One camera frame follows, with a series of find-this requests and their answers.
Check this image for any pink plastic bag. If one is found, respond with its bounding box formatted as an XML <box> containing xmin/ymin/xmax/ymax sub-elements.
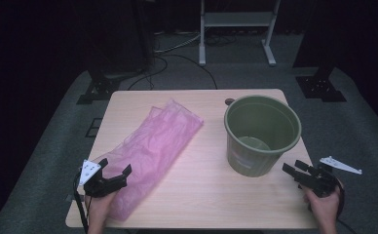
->
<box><xmin>94</xmin><ymin>98</ymin><xmax>205</xmax><ymax>222</ymax></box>

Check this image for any person's left hand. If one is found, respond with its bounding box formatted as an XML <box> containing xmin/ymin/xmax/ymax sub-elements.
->
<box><xmin>84</xmin><ymin>189</ymin><xmax>119</xmax><ymax>227</ymax></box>

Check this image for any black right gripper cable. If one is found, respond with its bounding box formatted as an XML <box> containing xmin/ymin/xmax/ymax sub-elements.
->
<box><xmin>333</xmin><ymin>176</ymin><xmax>359</xmax><ymax>234</ymax></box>

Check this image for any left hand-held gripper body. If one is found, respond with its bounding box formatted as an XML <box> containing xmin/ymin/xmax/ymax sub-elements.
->
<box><xmin>79</xmin><ymin>159</ymin><xmax>129</xmax><ymax>199</ymax></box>

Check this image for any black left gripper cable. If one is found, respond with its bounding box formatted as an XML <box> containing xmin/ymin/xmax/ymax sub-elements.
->
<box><xmin>72</xmin><ymin>171</ymin><xmax>92</xmax><ymax>234</ymax></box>

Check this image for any black stand base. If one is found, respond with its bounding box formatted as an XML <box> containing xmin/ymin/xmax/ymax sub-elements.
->
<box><xmin>76</xmin><ymin>69</ymin><xmax>122</xmax><ymax>106</ymax></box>
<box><xmin>295</xmin><ymin>65</ymin><xmax>348</xmax><ymax>103</ymax></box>

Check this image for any person's right hand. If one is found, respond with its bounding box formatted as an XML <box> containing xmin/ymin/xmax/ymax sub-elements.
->
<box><xmin>301</xmin><ymin>184</ymin><xmax>343</xmax><ymax>226</ymax></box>

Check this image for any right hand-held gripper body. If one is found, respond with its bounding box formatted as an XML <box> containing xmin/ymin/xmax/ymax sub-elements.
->
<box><xmin>298</xmin><ymin>155</ymin><xmax>363</xmax><ymax>199</ymax></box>

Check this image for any black floor cable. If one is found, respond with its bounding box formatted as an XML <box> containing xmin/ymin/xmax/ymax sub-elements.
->
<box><xmin>127</xmin><ymin>53</ymin><xmax>219</xmax><ymax>92</ymax></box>

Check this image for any dark floor outlet box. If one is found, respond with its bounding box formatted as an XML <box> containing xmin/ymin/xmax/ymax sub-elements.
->
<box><xmin>85</xmin><ymin>117</ymin><xmax>104</xmax><ymax>138</ymax></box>

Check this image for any grey floor cable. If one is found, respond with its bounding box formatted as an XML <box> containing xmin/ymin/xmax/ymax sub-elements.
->
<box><xmin>153</xmin><ymin>31</ymin><xmax>202</xmax><ymax>55</ymax></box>

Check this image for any white metal stand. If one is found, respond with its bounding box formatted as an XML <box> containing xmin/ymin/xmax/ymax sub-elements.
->
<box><xmin>198</xmin><ymin>0</ymin><xmax>282</xmax><ymax>67</ymax></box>

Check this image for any green plastic bin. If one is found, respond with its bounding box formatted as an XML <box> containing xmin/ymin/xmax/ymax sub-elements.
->
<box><xmin>223</xmin><ymin>94</ymin><xmax>303</xmax><ymax>178</ymax></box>

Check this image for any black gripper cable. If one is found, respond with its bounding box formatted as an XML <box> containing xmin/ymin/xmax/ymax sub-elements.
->
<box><xmin>333</xmin><ymin>176</ymin><xmax>359</xmax><ymax>234</ymax></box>
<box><xmin>72</xmin><ymin>171</ymin><xmax>92</xmax><ymax>234</ymax></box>

